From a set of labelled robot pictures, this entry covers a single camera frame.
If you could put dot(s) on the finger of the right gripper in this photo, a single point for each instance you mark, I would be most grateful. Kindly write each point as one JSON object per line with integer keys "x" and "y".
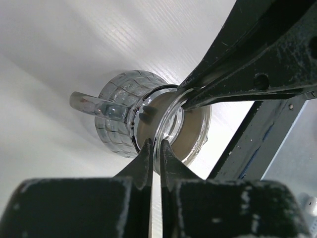
{"x": 285, "y": 69}
{"x": 251, "y": 27}

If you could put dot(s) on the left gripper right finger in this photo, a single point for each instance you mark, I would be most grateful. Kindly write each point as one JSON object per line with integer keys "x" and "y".
{"x": 197, "y": 208}

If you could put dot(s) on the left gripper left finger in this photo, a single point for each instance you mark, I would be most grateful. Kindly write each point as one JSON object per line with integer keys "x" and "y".
{"x": 116, "y": 207}

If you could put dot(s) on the clear glass dripper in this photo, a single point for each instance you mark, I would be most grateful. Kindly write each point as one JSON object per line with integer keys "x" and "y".
{"x": 116, "y": 109}

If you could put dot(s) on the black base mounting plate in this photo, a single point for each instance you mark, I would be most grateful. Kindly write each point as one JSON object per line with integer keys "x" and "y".
{"x": 257, "y": 139}

